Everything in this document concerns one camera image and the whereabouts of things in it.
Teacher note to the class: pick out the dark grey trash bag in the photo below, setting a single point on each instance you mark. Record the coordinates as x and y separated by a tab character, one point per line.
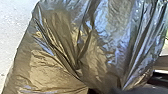
93	46

